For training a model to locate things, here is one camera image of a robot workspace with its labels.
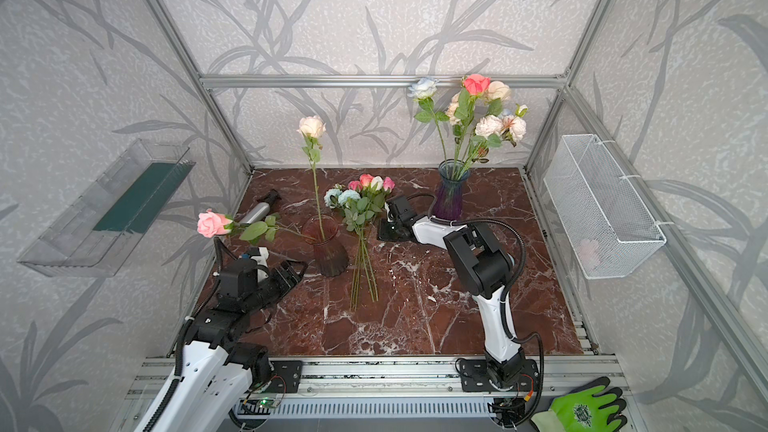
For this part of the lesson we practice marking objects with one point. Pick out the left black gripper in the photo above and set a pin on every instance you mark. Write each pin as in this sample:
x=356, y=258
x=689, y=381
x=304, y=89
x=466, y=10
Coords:
x=280, y=276

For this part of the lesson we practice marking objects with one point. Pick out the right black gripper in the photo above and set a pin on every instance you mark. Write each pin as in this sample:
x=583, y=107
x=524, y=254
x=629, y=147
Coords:
x=398, y=216

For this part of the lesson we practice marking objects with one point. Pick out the flower bunch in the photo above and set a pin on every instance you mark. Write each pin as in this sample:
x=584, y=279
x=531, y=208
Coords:
x=359, y=203

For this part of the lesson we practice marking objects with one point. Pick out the purple blue glass vase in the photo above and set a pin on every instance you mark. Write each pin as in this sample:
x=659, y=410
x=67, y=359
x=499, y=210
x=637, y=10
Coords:
x=448, y=203

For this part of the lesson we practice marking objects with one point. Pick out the pink rose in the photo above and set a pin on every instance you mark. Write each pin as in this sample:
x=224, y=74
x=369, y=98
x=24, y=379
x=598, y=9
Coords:
x=212, y=224

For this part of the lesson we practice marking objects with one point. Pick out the dark red glass vase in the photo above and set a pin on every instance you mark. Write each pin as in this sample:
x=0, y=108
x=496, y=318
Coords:
x=330, y=255

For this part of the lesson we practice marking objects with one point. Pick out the peach rose stem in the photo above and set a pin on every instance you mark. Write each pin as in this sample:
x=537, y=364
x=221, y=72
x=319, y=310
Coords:
x=456, y=124

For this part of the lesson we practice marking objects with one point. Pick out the cream rose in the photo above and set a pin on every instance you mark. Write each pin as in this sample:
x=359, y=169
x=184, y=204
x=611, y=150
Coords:
x=312, y=128

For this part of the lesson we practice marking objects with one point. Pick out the white pink peony stem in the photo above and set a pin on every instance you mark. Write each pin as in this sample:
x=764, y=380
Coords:
x=492, y=131

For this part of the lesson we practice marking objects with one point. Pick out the pink red rose stem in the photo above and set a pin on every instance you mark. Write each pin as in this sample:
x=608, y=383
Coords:
x=472, y=87

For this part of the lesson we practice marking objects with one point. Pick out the cream pink rose stem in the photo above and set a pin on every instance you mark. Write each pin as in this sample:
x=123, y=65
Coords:
x=494, y=98

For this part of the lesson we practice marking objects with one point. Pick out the pale blue rose stem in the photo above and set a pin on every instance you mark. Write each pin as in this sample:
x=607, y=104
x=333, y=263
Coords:
x=422, y=92

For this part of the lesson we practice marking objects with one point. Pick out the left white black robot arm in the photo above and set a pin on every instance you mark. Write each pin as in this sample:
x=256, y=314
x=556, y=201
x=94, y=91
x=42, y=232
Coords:
x=213, y=368

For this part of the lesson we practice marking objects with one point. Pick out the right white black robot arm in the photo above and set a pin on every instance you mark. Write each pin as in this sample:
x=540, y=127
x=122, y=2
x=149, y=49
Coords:
x=488, y=257

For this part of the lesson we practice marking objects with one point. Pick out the silver spray bottle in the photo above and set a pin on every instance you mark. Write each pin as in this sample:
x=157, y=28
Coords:
x=262, y=208

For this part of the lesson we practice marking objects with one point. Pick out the green circuit board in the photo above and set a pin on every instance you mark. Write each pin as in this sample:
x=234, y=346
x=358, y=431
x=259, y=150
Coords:
x=259, y=406

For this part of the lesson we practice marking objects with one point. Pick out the pink object in basket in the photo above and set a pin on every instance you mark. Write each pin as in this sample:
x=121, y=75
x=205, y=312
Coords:
x=588, y=254

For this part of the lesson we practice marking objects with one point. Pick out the green black work glove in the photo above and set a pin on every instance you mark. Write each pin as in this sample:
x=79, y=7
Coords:
x=594, y=407

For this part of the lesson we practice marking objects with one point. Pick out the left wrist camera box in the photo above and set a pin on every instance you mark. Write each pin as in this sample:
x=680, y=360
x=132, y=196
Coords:
x=259, y=255

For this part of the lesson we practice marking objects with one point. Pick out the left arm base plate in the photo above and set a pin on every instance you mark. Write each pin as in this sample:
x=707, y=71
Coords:
x=286, y=377

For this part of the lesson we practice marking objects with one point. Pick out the aluminium front rail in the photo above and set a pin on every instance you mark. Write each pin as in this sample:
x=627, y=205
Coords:
x=435, y=376

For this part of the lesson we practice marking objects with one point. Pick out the clear plastic wall tray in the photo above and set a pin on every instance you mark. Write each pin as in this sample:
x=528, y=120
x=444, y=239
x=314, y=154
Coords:
x=96, y=234

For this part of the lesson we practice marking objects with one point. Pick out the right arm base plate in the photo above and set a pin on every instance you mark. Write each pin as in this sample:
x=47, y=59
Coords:
x=474, y=376

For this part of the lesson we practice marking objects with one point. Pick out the white wire mesh basket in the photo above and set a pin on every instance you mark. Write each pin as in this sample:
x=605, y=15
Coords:
x=595, y=199

